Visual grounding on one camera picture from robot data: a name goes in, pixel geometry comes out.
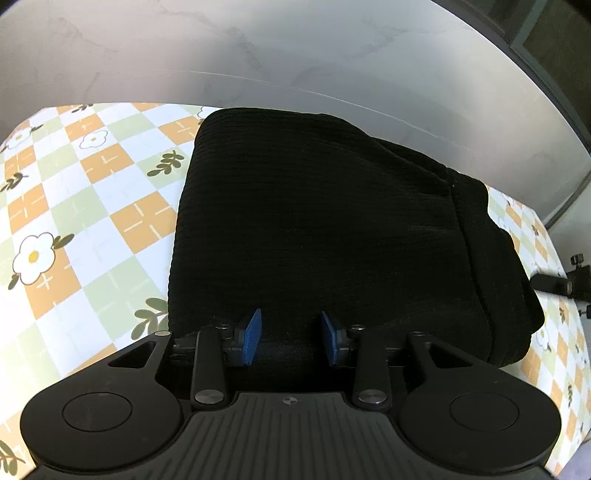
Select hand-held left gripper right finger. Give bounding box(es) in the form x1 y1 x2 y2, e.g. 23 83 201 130
321 310 485 409

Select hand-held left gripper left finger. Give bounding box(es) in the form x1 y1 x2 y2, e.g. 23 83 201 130
107 308 263 408

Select black pants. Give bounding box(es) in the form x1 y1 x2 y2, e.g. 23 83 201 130
167 106 546 368

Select checkered floral tablecloth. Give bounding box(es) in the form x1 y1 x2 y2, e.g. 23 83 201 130
0 102 591 480

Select black clamp with knobs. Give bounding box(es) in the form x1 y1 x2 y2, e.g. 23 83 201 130
530 253 591 319

